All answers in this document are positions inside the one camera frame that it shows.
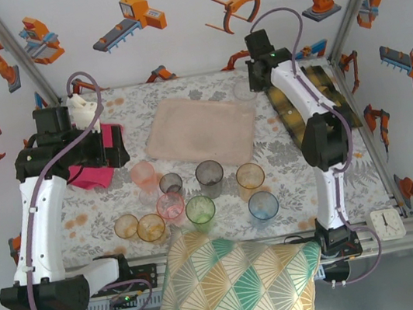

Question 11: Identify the tall clear plastic glass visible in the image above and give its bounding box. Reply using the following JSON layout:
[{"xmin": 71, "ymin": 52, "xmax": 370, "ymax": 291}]
[{"xmin": 231, "ymin": 77, "xmax": 260, "ymax": 104}]

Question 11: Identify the peach plastic glass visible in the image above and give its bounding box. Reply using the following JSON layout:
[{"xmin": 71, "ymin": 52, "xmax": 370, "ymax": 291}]
[{"xmin": 127, "ymin": 158, "xmax": 159, "ymax": 193}]

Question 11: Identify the small dark grey glass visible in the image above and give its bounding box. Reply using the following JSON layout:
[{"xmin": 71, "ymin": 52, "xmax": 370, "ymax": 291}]
[{"xmin": 157, "ymin": 170, "xmax": 185, "ymax": 198}]

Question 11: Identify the amber plastic glass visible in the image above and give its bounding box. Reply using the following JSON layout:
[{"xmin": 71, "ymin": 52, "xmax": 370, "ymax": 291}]
[
  {"xmin": 134, "ymin": 211, "xmax": 169, "ymax": 248},
  {"xmin": 112, "ymin": 212, "xmax": 141, "ymax": 241}
]

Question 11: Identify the pink plastic glass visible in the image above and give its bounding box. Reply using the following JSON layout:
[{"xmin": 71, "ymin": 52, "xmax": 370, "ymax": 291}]
[{"xmin": 154, "ymin": 190, "xmax": 187, "ymax": 222}]

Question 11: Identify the tall dark grey glass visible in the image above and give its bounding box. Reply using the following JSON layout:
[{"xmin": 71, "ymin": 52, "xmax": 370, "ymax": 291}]
[{"xmin": 193, "ymin": 158, "xmax": 229, "ymax": 202}]

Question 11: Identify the pale orange plastic glass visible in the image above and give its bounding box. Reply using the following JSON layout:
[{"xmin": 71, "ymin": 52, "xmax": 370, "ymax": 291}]
[{"xmin": 234, "ymin": 160, "xmax": 269, "ymax": 204}]

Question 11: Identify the green plastic glass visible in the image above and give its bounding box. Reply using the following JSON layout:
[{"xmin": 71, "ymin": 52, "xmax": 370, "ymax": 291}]
[{"xmin": 183, "ymin": 193, "xmax": 220, "ymax": 236}]

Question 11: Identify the blue plastic glass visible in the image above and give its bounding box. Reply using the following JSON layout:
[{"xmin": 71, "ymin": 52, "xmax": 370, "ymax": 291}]
[{"xmin": 246, "ymin": 189, "xmax": 283, "ymax": 231}]

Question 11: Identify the pink folded cloth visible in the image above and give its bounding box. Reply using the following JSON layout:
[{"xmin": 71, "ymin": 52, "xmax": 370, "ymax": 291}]
[{"xmin": 59, "ymin": 120, "xmax": 133, "ymax": 194}]

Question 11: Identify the yellow black plaid shirt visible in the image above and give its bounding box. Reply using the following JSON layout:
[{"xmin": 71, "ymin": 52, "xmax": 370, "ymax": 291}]
[{"xmin": 262, "ymin": 59, "xmax": 366, "ymax": 153}]

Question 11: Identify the small clear plastic glass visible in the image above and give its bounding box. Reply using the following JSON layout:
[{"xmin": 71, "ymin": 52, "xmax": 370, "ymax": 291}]
[{"xmin": 136, "ymin": 186, "xmax": 160, "ymax": 210}]

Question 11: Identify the floral tablecloth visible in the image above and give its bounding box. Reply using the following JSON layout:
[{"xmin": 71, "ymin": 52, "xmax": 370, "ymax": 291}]
[{"xmin": 19, "ymin": 47, "xmax": 398, "ymax": 274}]

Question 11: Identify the teal yellow patterned pillow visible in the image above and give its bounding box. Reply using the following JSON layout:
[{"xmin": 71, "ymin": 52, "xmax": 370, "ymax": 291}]
[{"xmin": 131, "ymin": 206, "xmax": 332, "ymax": 310}]

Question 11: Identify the white square clock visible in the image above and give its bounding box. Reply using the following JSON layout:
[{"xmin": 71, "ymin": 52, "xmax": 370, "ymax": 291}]
[{"xmin": 368, "ymin": 205, "xmax": 407, "ymax": 243}]

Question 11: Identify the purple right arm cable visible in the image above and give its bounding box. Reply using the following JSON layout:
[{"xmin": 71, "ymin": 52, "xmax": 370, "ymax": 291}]
[{"xmin": 246, "ymin": 0, "xmax": 387, "ymax": 295}]

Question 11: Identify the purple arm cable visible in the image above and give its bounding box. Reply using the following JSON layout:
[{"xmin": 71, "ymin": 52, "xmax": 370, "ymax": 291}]
[
  {"xmin": 246, "ymin": 0, "xmax": 387, "ymax": 295},
  {"xmin": 0, "ymin": 64, "xmax": 155, "ymax": 310}
]

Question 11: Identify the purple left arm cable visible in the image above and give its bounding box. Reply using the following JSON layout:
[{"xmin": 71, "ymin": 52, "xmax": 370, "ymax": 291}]
[{"xmin": 0, "ymin": 64, "xmax": 155, "ymax": 310}]

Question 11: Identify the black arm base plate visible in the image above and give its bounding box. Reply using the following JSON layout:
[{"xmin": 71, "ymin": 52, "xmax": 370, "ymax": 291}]
[{"xmin": 128, "ymin": 263, "xmax": 161, "ymax": 294}]

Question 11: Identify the grey slotted cable duct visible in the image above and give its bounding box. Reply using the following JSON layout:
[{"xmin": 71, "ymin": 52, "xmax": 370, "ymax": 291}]
[{"xmin": 85, "ymin": 291, "xmax": 164, "ymax": 310}]

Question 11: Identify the black cable plug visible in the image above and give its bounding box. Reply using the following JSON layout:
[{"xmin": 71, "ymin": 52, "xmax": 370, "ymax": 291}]
[{"xmin": 284, "ymin": 230, "xmax": 320, "ymax": 254}]

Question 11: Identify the aluminium table frame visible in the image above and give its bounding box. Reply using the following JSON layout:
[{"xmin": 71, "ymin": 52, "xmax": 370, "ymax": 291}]
[{"xmin": 0, "ymin": 43, "xmax": 413, "ymax": 310}]

